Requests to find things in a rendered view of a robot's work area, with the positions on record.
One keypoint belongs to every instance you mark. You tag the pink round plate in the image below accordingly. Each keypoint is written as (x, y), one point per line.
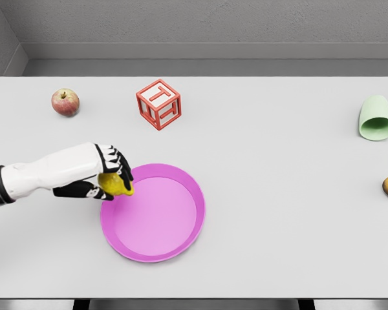
(153, 214)

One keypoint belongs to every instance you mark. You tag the red letter cube block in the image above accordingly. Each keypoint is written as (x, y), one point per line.
(158, 104)

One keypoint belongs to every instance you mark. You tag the yellow lemon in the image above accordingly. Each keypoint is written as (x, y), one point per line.
(114, 184)

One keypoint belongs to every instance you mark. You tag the light green cup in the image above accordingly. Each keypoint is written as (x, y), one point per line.
(376, 119)

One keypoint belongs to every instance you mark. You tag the red apple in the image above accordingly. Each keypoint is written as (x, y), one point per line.
(65, 102)

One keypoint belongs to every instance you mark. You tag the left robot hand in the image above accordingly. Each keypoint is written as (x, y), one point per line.
(81, 161)

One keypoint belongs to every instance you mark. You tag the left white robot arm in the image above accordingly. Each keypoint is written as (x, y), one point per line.
(16, 181)

